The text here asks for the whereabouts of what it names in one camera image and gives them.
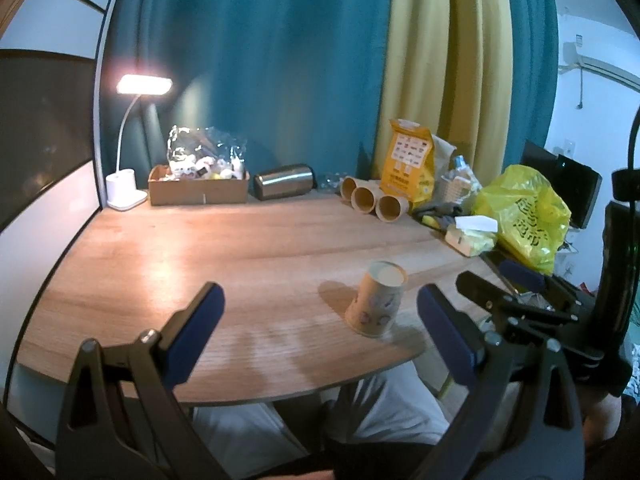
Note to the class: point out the white paper bag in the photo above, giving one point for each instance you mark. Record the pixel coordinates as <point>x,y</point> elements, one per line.
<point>444,152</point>

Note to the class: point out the black monitor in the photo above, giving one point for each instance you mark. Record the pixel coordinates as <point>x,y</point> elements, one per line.
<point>570,182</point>

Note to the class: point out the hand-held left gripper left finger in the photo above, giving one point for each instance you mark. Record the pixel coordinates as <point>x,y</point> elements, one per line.
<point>199,331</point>

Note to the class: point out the white air conditioner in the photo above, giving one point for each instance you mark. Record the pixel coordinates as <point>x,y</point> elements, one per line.
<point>597,62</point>

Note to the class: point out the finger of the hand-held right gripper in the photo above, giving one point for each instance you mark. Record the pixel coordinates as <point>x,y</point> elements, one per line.
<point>522,274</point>
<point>487,296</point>

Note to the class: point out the yellow curtain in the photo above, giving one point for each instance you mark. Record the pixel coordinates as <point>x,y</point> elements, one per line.
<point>440,60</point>

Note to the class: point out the yellow plastic bag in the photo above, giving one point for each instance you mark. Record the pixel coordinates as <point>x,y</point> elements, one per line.
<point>525,215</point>

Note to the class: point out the clear plastic wrapper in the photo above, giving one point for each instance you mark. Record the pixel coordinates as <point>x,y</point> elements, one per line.
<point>330,183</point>

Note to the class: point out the yellow paper bag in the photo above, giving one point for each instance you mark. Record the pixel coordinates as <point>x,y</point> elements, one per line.
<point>407,165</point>

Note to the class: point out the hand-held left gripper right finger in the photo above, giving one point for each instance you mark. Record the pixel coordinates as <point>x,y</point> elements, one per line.
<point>446,332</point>

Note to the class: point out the tissue pack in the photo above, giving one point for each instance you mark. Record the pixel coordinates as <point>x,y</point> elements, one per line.
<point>470,237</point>

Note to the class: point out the person's right forearm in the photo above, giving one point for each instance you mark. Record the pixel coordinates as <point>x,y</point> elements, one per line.
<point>602,415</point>

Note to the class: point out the cardboard box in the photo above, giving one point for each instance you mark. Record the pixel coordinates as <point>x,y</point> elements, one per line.
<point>200,191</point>

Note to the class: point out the white desk lamp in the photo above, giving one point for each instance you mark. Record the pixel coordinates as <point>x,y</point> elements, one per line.
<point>122,187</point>

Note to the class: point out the printed paper cup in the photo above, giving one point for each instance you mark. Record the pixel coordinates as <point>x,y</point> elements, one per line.
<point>376,302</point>

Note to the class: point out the clear plastic bag of bottles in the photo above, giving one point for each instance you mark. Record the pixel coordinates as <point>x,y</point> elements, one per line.
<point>207,152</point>

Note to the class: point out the stainless steel tumbler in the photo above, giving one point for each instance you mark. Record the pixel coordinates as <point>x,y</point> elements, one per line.
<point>285,182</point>

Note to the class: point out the grey cloth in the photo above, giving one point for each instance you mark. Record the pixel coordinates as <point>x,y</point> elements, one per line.
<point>437,210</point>

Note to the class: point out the person's white trousers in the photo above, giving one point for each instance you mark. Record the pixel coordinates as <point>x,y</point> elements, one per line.
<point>380,405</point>

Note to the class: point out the blue curtain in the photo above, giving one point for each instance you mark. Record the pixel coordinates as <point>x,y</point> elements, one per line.
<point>260,70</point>

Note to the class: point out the clear plastic bottle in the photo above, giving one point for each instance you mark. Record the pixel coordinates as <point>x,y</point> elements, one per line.
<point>461,166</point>

